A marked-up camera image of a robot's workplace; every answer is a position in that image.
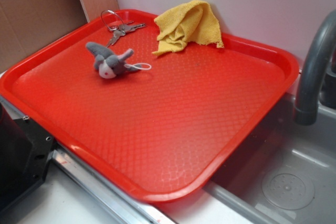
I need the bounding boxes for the silver keys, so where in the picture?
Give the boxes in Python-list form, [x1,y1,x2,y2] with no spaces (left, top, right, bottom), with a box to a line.
[100,9,146,48]

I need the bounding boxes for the silver metal rail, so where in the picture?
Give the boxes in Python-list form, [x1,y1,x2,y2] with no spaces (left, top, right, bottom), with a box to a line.
[52,145,174,223]

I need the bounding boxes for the red plastic tray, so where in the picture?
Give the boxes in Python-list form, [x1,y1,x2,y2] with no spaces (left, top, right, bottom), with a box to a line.
[1,9,299,203]

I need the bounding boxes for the grey plush elephant toy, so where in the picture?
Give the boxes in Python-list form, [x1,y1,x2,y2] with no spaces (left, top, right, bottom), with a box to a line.
[86,42,152,79]

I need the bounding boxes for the brown cardboard panel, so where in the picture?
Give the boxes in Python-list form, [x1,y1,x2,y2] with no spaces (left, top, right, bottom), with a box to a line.
[1,0,119,72]

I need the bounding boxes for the grey plastic faucet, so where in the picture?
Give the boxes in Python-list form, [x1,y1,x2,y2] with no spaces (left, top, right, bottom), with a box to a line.
[293,10,335,125]

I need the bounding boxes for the yellow cloth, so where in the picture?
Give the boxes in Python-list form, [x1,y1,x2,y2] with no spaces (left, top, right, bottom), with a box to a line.
[153,0,224,56]

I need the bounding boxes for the grey plastic sink basin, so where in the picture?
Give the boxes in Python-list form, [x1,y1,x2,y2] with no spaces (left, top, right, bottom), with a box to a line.
[204,94,335,223]

